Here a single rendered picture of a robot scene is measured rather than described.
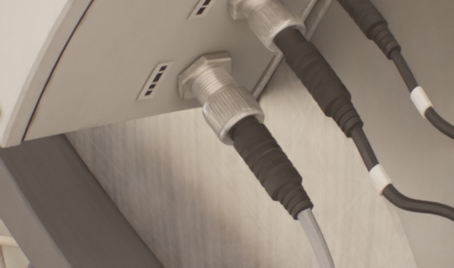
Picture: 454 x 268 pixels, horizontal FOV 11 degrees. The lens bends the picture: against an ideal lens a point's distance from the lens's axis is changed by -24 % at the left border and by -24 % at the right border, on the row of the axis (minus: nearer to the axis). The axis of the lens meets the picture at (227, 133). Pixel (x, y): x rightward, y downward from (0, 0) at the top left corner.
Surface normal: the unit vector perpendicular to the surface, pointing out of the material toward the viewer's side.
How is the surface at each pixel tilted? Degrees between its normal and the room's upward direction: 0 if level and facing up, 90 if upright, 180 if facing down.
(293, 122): 90
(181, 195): 90
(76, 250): 42
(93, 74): 132
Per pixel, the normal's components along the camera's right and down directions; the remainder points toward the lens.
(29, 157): 0.35, -0.77
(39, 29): -0.74, 0.12
